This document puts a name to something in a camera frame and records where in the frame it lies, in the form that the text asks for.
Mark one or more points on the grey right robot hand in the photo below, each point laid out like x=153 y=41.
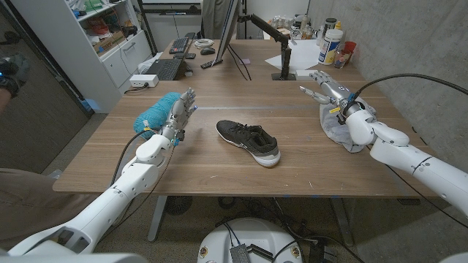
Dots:
x=336 y=91

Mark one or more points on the purple sticky note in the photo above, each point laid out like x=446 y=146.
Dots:
x=245 y=61

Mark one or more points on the grey table leg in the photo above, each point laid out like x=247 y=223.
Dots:
x=342 y=219
x=157 y=219

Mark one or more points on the person in tan trousers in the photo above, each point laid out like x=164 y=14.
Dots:
x=36 y=204

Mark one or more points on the white paper sheet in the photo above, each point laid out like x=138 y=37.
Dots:
x=303 y=55

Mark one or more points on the clear glass jar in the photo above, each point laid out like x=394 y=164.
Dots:
x=341 y=59

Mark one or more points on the cardboard box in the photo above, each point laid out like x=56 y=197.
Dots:
x=108 y=43

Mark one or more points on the white power strip box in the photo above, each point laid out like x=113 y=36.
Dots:
x=143 y=80

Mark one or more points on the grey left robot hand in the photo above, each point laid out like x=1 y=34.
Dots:
x=179 y=113

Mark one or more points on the black remote control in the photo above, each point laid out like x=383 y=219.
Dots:
x=211 y=64

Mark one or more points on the white plastic bag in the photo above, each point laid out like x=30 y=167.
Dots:
x=148 y=63

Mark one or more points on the white wipes canister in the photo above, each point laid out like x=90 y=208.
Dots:
x=330 y=47

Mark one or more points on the teal yarn skein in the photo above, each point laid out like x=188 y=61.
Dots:
x=155 y=113

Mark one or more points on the black sneaker with white sole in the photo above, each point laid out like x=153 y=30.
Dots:
x=252 y=140

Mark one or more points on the red cup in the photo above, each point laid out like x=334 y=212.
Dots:
x=350 y=46

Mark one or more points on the grey crumpled shirt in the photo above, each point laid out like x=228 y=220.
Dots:
x=334 y=131

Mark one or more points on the black computer mouse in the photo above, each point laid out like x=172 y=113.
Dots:
x=207 y=51

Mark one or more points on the flat computer monitor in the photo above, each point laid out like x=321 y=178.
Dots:
x=228 y=25

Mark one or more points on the person's dark gloved hand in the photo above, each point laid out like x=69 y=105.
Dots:
x=12 y=73

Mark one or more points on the black keyboard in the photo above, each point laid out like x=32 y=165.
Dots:
x=179 y=45
x=166 y=68

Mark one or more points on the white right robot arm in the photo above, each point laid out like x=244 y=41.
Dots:
x=402 y=157

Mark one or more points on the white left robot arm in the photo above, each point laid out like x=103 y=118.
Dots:
x=109 y=201

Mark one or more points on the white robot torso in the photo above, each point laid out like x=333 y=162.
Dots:
x=252 y=233

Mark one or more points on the beige hanging jacket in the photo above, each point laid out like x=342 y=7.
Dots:
x=214 y=14

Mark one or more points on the black and white bottle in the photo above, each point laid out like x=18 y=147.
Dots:
x=330 y=25

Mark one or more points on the small black device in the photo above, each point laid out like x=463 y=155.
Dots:
x=190 y=56

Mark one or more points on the yellow bottle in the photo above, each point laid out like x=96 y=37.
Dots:
x=338 y=25

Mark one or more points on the whiteboard with black frame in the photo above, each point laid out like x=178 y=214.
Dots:
x=164 y=27

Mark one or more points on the round black fan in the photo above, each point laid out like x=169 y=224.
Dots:
x=178 y=204

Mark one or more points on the white shelf cabinet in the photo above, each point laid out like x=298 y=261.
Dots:
x=109 y=69

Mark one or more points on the small white box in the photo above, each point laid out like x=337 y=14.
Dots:
x=302 y=75

